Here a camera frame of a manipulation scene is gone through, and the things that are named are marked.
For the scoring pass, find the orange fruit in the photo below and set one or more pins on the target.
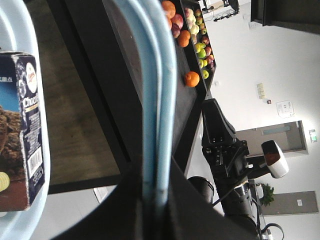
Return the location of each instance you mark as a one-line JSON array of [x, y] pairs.
[[184, 38], [191, 79]]

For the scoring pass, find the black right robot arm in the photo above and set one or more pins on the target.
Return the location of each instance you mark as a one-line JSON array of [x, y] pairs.
[[236, 201]]

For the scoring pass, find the chocolate cookie box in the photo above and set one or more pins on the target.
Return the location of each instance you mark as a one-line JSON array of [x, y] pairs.
[[22, 172]]

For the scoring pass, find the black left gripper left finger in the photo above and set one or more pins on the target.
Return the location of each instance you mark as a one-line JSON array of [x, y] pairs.
[[118, 217]]

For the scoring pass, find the orange fruit upper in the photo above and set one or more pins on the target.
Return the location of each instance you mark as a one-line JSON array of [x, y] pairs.
[[191, 79]]

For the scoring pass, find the light blue plastic basket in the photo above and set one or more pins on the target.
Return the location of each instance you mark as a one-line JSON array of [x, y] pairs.
[[146, 19]]

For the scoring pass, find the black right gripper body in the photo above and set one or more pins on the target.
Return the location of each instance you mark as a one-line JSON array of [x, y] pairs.
[[224, 152]]

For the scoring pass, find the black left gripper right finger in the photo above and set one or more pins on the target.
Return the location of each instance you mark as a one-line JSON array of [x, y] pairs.
[[189, 217]]

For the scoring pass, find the orange fruit lower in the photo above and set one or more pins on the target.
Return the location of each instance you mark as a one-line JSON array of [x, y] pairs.
[[184, 38]]

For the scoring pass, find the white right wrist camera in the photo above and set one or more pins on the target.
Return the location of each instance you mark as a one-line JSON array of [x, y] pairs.
[[275, 159]]

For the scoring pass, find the black wooden produce stand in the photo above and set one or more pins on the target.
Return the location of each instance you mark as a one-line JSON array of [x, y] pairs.
[[92, 80]]

